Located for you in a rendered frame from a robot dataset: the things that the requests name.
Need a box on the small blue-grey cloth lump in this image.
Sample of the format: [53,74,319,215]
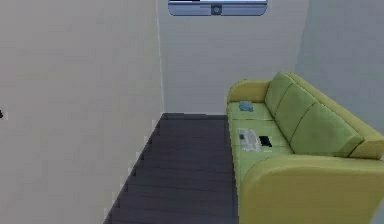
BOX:
[238,100,255,113]

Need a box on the small black flat device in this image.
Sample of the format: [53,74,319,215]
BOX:
[258,135,273,148]

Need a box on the grey framed window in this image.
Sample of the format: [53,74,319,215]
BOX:
[167,0,269,17]

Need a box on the green sofa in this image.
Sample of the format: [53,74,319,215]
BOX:
[226,71,384,224]

